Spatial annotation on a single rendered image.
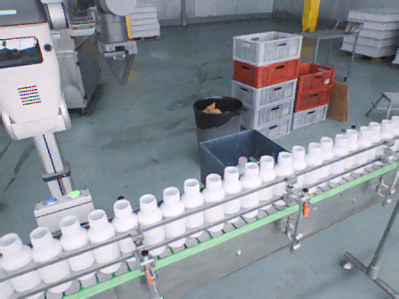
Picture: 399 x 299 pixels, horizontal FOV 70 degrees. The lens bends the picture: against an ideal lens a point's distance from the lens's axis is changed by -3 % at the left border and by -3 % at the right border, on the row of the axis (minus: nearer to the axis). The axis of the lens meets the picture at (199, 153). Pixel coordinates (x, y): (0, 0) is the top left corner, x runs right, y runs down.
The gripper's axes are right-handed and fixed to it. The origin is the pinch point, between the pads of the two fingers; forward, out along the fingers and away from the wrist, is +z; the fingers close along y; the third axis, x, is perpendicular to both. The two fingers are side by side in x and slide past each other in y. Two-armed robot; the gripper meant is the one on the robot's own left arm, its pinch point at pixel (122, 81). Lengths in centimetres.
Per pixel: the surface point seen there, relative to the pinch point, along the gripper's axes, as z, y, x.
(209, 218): 35.5, -15.4, -13.7
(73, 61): 56, 349, -9
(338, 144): 27, -14, -61
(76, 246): 28.8, -16.0, 19.0
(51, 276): 34.2, -16.6, 25.6
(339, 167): 35, -16, -62
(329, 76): 79, 177, -278
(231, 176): 25.2, -14.3, -20.8
